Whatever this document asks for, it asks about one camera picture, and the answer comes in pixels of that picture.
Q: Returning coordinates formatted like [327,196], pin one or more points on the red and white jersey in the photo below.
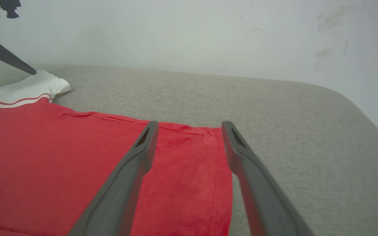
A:
[61,164]

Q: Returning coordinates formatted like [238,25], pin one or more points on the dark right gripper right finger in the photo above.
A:
[261,196]

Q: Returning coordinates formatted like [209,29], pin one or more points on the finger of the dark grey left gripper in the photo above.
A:
[8,57]

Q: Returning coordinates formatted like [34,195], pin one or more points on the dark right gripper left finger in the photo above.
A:
[123,190]

